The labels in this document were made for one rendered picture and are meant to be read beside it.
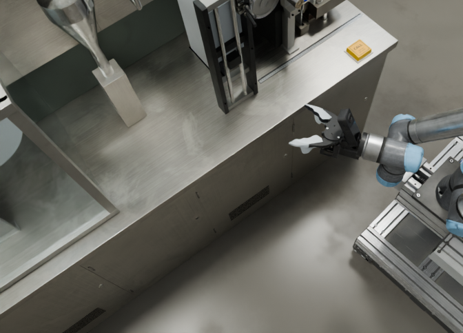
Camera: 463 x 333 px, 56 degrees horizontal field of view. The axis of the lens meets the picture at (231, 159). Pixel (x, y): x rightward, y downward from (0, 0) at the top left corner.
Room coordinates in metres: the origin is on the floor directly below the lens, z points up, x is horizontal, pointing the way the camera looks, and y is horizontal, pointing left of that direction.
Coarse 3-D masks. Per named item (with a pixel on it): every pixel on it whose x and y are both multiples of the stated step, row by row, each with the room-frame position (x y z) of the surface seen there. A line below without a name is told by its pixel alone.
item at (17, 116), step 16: (0, 80) 0.72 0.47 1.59; (0, 96) 0.66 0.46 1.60; (0, 112) 0.62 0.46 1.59; (16, 112) 0.63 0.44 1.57; (32, 128) 0.63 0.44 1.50; (48, 144) 0.63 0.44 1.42; (64, 160) 0.63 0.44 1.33; (80, 176) 0.63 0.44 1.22; (96, 192) 0.63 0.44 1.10; (112, 208) 0.63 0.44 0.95; (96, 224) 0.60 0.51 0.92; (48, 256) 0.53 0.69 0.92; (0, 288) 0.46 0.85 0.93
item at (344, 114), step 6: (348, 108) 0.58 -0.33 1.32; (342, 114) 0.57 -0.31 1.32; (348, 114) 0.56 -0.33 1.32; (342, 120) 0.55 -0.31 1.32; (348, 120) 0.55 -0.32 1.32; (354, 120) 0.56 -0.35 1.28; (342, 126) 0.54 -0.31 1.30; (348, 126) 0.54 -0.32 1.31; (354, 126) 0.55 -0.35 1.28; (348, 132) 0.53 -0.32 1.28; (354, 132) 0.53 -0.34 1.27; (348, 138) 0.53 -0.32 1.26; (354, 138) 0.52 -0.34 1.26; (354, 144) 0.51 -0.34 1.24
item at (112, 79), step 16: (64, 0) 1.09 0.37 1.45; (80, 32) 0.98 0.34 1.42; (96, 32) 1.03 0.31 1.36; (96, 48) 1.02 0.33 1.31; (96, 64) 1.03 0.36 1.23; (112, 64) 1.07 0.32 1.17; (112, 80) 1.00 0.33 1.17; (128, 80) 1.01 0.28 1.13; (112, 96) 0.98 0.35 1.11; (128, 96) 1.00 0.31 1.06; (128, 112) 0.99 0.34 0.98; (144, 112) 1.01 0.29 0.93
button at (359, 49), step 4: (360, 40) 1.10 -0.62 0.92; (352, 44) 1.09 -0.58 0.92; (356, 44) 1.09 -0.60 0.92; (360, 44) 1.08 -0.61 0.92; (364, 44) 1.08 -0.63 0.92; (348, 48) 1.08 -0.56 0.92; (352, 48) 1.07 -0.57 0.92; (356, 48) 1.07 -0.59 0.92; (360, 48) 1.06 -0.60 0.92; (364, 48) 1.06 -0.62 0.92; (368, 48) 1.06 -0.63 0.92; (348, 52) 1.07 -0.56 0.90; (352, 52) 1.06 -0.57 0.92; (356, 52) 1.05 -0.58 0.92; (360, 52) 1.04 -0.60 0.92; (364, 52) 1.04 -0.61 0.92; (368, 52) 1.04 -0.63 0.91; (352, 56) 1.05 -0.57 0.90; (356, 56) 1.03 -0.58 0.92; (360, 56) 1.03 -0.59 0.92; (364, 56) 1.04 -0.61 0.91
